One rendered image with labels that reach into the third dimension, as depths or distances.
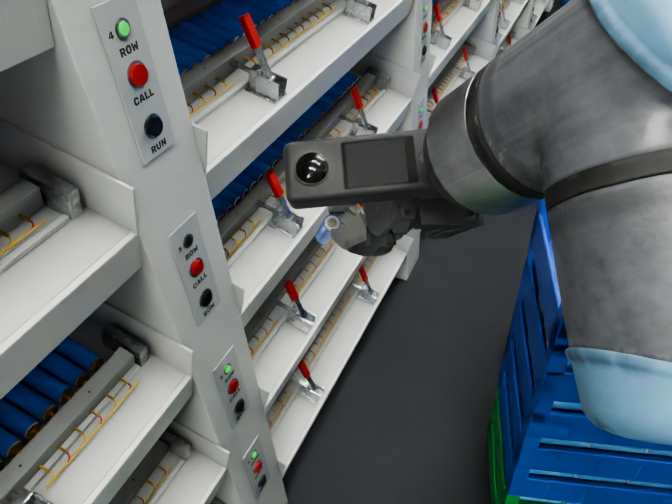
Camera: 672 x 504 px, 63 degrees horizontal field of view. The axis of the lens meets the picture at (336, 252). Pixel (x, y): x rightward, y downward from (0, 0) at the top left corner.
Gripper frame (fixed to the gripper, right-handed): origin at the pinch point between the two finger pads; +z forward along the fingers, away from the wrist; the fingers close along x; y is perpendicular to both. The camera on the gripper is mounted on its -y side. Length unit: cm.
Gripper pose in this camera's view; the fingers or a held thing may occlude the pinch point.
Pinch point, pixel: (332, 222)
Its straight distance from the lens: 54.6
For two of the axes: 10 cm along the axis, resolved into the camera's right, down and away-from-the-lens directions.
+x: -1.0, -9.8, 1.6
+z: -4.1, 1.9, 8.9
